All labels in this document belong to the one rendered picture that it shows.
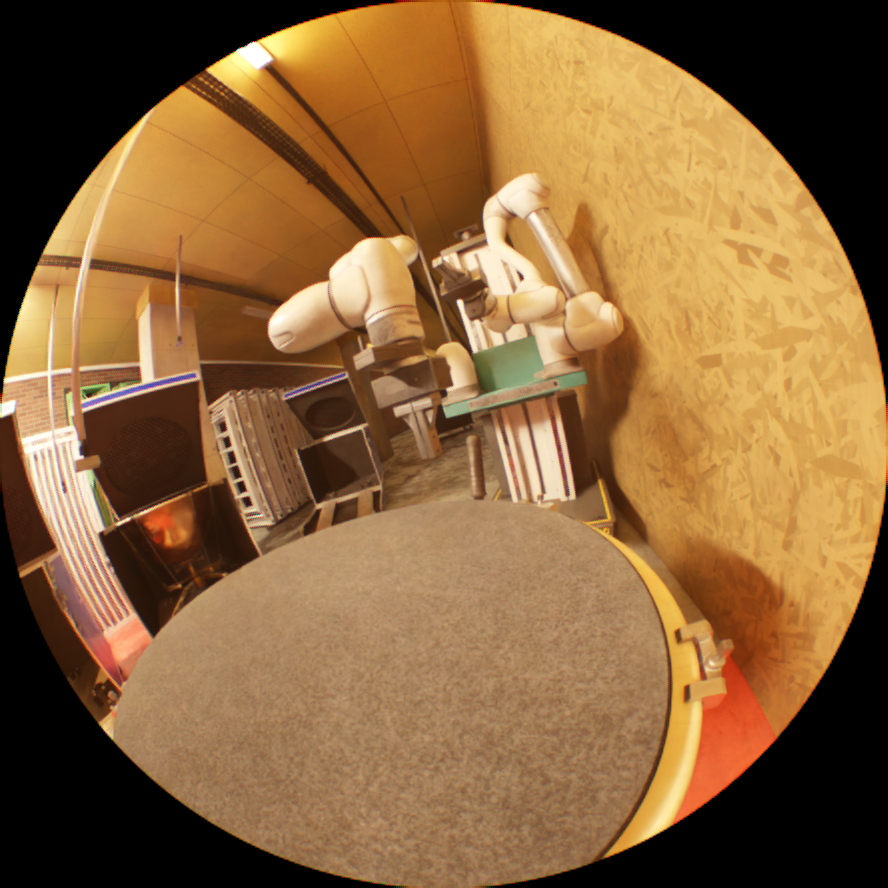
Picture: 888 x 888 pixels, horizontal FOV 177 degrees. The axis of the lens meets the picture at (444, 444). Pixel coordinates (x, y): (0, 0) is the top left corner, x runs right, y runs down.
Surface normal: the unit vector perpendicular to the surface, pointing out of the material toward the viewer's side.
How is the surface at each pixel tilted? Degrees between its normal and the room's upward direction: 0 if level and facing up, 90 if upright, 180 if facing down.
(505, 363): 90
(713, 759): 0
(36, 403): 90
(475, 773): 0
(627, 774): 0
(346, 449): 90
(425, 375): 90
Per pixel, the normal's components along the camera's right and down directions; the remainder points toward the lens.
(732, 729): -0.28, -0.95
